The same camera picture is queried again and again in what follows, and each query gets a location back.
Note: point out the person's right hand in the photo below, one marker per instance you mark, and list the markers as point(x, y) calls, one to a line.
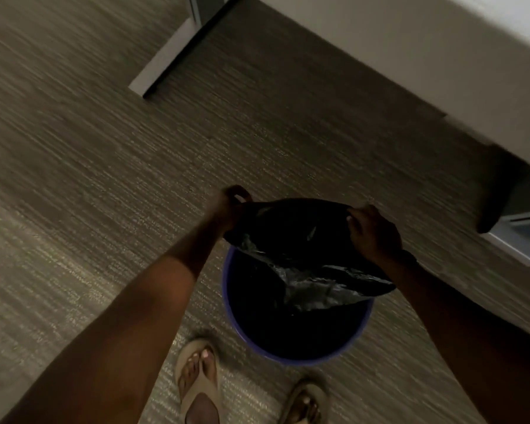
point(375, 238)

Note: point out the person's left hand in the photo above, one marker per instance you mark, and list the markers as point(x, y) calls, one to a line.
point(223, 211)

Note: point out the person's right fingers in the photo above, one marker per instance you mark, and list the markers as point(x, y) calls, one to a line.
point(358, 218)

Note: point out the person's left fingers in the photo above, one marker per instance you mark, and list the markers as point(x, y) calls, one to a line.
point(238, 195)

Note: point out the black plastic trash bag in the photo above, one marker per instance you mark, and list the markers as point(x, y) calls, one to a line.
point(300, 242)

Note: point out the person's left forearm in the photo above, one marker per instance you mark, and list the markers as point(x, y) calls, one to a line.
point(115, 331)

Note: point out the person's right forearm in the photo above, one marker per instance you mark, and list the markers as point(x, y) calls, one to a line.
point(468, 339)

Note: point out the blue round trash bin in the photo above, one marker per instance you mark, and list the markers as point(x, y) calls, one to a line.
point(291, 322)

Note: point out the grey desk leg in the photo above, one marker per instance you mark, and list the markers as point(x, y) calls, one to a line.
point(176, 52)

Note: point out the grey desk foot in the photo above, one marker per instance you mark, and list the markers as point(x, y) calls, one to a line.
point(519, 233)

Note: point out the white desk panel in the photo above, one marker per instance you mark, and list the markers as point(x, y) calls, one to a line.
point(424, 52)

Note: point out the person's left foot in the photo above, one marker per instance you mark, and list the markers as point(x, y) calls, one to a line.
point(196, 379)

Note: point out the person's foot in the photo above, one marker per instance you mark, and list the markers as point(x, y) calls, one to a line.
point(196, 379)
point(307, 408)

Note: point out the beige sandal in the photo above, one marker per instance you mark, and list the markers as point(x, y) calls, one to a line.
point(307, 404)
point(198, 388)

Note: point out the person's right foot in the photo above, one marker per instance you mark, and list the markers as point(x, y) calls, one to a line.
point(307, 408)

